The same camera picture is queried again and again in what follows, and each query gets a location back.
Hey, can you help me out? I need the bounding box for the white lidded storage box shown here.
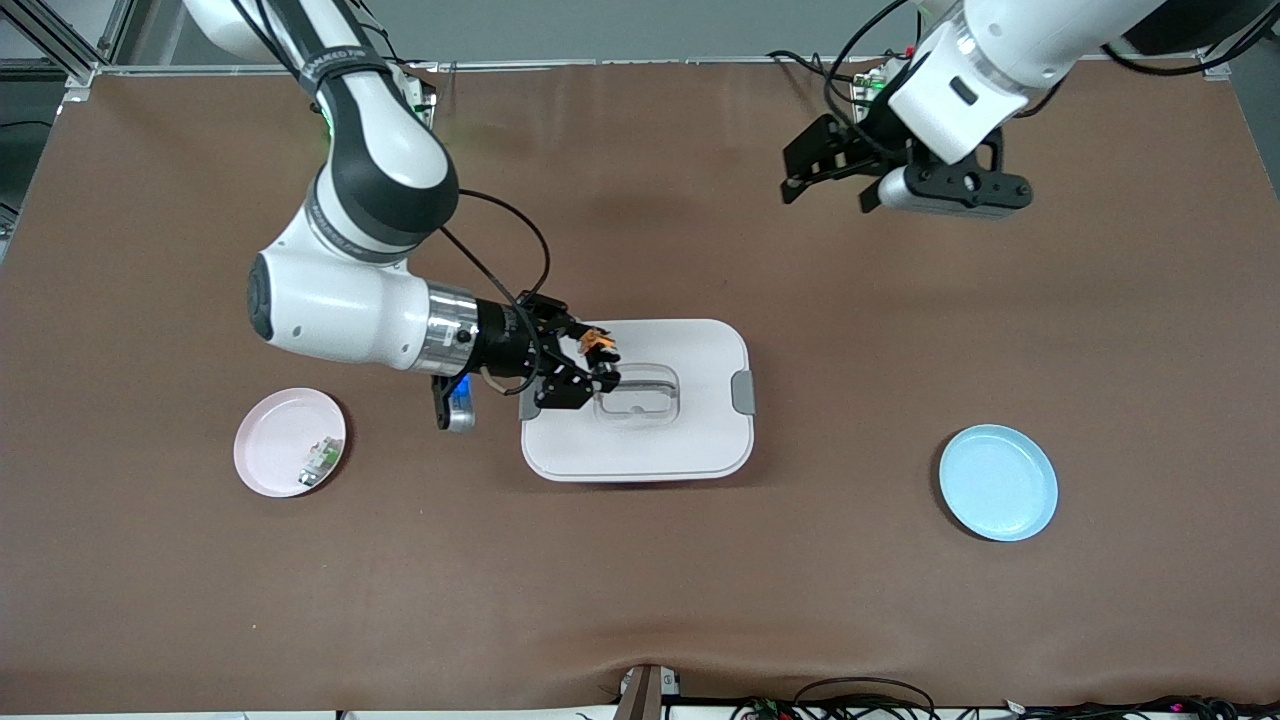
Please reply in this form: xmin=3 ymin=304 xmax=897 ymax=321
xmin=519 ymin=318 xmax=758 ymax=484

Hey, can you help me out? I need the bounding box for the brown table cover sheet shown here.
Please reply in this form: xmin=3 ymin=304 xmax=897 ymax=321
xmin=0 ymin=62 xmax=1280 ymax=716

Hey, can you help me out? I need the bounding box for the pink round plate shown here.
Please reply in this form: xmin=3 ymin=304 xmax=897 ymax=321
xmin=233 ymin=387 xmax=348 ymax=499

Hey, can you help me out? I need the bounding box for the light blue round plate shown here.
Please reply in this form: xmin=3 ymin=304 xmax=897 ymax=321
xmin=938 ymin=424 xmax=1059 ymax=543

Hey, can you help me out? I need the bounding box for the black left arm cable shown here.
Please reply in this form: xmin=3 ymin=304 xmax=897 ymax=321
xmin=822 ymin=0 xmax=913 ymax=151

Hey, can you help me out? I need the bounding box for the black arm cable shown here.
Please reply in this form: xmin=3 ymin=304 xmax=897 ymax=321
xmin=440 ymin=188 xmax=553 ymax=386
xmin=822 ymin=0 xmax=913 ymax=151

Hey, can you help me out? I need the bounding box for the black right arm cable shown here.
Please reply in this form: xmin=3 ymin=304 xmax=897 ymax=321
xmin=440 ymin=188 xmax=553 ymax=386

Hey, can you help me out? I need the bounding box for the black base cable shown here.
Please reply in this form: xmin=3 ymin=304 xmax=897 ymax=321
xmin=768 ymin=50 xmax=861 ymax=106

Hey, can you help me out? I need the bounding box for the silver table edge rail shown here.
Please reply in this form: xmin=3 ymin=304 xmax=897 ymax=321
xmin=95 ymin=57 xmax=1206 ymax=74

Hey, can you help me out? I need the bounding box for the green push button switch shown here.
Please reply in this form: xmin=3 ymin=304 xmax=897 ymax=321
xmin=299 ymin=438 xmax=342 ymax=488

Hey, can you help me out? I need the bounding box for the brown metal bracket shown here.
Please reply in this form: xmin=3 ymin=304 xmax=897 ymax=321
xmin=613 ymin=663 xmax=683 ymax=720

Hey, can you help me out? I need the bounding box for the black looped cable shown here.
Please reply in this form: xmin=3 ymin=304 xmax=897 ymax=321
xmin=795 ymin=677 xmax=936 ymax=720

